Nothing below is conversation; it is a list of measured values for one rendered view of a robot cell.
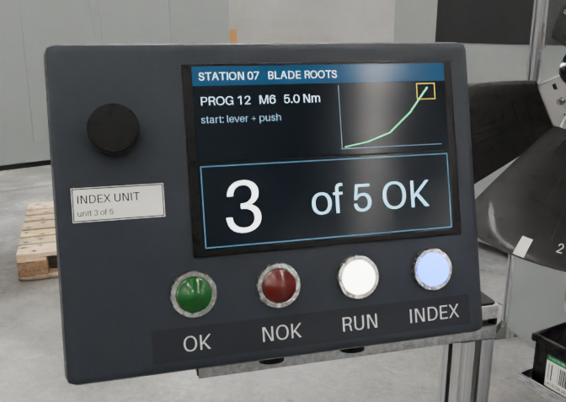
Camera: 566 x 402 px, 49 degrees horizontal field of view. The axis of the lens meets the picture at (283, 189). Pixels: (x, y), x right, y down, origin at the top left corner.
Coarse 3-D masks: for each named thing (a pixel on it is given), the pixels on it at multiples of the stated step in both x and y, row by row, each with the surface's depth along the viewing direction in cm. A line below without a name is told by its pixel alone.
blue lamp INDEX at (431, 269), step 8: (432, 248) 39; (416, 256) 39; (424, 256) 38; (432, 256) 38; (440, 256) 38; (416, 264) 38; (424, 264) 38; (432, 264) 38; (440, 264) 38; (448, 264) 39; (416, 272) 38; (424, 272) 38; (432, 272) 38; (440, 272) 38; (448, 272) 38; (416, 280) 38; (424, 280) 38; (432, 280) 38; (440, 280) 38; (448, 280) 39; (424, 288) 39; (432, 288) 39
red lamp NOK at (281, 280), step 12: (276, 264) 36; (264, 276) 36; (276, 276) 36; (288, 276) 36; (264, 288) 36; (276, 288) 36; (288, 288) 36; (264, 300) 36; (276, 300) 36; (288, 300) 36
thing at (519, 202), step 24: (552, 144) 98; (528, 168) 98; (552, 168) 96; (504, 192) 98; (528, 192) 96; (552, 192) 95; (480, 216) 98; (504, 216) 96; (528, 216) 94; (552, 216) 93; (504, 240) 94; (552, 240) 91; (552, 264) 90
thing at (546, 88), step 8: (552, 80) 109; (560, 80) 108; (544, 88) 110; (552, 88) 109; (560, 88) 108; (544, 96) 111; (552, 96) 110; (560, 96) 108; (544, 104) 111; (552, 104) 110; (552, 112) 110; (560, 112) 109; (552, 120) 111; (560, 120) 109
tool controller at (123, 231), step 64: (64, 64) 34; (128, 64) 34; (192, 64) 35; (256, 64) 36; (320, 64) 37; (384, 64) 38; (448, 64) 39; (64, 128) 34; (128, 128) 33; (192, 128) 35; (256, 128) 36; (320, 128) 37; (384, 128) 38; (448, 128) 39; (64, 192) 34; (128, 192) 34; (192, 192) 35; (320, 192) 37; (384, 192) 38; (448, 192) 39; (64, 256) 34; (128, 256) 34; (192, 256) 35; (256, 256) 36; (320, 256) 37; (384, 256) 38; (448, 256) 39; (64, 320) 34; (128, 320) 34; (192, 320) 35; (256, 320) 36; (320, 320) 37; (384, 320) 38; (448, 320) 39
